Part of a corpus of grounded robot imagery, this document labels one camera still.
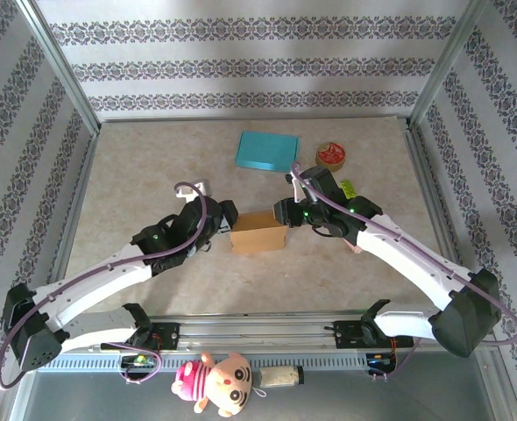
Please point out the jar of white grains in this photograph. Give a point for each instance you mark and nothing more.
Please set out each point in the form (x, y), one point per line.
(278, 377)

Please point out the pink pig toy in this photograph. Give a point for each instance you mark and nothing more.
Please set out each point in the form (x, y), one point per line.
(355, 250)

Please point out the small electronics board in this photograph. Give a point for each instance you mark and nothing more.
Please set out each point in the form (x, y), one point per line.
(381, 359)
(139, 360)

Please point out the thin aluminium frame rail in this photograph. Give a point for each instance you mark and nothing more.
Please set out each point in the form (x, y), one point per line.
(241, 118)

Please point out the wide aluminium frame rail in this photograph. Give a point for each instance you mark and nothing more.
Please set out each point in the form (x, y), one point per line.
(258, 337)

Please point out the plush doll with pink toy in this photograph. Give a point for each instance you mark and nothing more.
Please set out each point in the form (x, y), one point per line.
(223, 386)

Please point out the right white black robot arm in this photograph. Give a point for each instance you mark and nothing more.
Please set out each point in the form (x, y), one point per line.
(398, 254)

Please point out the blue paper box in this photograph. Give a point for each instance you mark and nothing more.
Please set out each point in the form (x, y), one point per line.
(267, 151)

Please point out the green toy brick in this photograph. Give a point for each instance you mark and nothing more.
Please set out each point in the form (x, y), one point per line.
(349, 187)

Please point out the aluminium frame post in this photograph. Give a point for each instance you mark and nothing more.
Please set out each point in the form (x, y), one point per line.
(61, 66)
(444, 66)

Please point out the brown cardboard box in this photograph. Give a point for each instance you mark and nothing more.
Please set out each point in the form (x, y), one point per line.
(258, 234)

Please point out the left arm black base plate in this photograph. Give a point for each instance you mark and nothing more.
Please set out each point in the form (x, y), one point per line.
(171, 335)

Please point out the round red gold tin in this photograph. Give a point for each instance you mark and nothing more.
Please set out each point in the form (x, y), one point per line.
(330, 155)

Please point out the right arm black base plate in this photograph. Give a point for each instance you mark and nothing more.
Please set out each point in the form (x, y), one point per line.
(346, 335)

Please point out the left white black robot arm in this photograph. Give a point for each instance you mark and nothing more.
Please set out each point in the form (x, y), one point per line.
(96, 280)

